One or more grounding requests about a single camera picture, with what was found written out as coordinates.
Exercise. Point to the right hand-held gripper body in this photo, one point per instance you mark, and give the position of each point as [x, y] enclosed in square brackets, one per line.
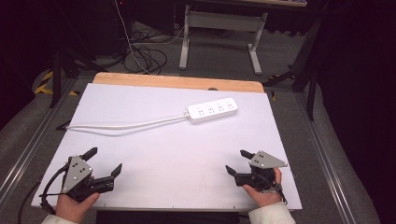
[266, 161]

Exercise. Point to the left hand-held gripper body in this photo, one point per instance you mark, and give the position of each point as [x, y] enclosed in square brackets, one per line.
[76, 172]

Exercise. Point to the person's left hand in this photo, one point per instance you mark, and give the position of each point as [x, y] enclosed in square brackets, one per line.
[70, 207]

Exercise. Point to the person's right hand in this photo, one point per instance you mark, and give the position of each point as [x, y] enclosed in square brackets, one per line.
[267, 197]

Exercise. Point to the white power strip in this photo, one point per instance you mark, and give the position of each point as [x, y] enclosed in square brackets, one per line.
[213, 110]

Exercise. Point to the white board table cover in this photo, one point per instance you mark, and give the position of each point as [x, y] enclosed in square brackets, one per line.
[174, 149]

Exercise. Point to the yellow black floor tape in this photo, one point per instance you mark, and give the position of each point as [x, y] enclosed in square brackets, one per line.
[43, 85]

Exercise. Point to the black tripod stand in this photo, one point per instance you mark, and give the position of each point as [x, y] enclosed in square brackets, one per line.
[56, 71]

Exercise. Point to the black metal stand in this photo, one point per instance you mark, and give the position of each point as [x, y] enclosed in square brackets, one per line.
[311, 84]

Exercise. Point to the aluminium floor rail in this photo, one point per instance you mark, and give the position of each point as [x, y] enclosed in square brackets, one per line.
[327, 168]
[28, 155]

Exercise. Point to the white metal desk frame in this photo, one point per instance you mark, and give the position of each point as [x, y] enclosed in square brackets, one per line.
[186, 40]

